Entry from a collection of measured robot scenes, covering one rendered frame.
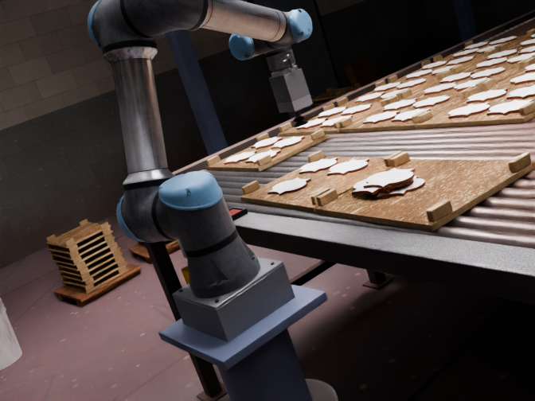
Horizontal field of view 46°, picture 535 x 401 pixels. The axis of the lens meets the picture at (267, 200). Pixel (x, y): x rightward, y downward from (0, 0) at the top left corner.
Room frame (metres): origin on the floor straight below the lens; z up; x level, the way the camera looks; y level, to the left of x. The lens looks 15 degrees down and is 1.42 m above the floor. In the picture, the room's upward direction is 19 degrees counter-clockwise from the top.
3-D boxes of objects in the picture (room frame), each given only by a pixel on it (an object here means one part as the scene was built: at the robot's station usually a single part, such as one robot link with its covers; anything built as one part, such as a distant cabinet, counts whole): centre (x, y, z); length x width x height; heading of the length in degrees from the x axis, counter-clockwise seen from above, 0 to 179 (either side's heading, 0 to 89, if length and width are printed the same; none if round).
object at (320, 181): (1.82, -0.17, 0.93); 0.41 x 0.35 x 0.02; 27
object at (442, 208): (1.21, -0.33, 0.95); 0.06 x 0.02 x 0.03; 117
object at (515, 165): (1.33, -0.57, 0.95); 0.06 x 0.02 x 0.03; 117
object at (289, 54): (1.75, -0.16, 1.30); 0.08 x 0.08 x 0.05
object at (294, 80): (1.76, -0.17, 1.23); 0.10 x 0.09 x 0.16; 116
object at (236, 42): (1.67, -0.10, 1.38); 0.11 x 0.11 x 0.08; 47
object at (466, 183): (1.44, -0.36, 0.93); 0.41 x 0.35 x 0.02; 27
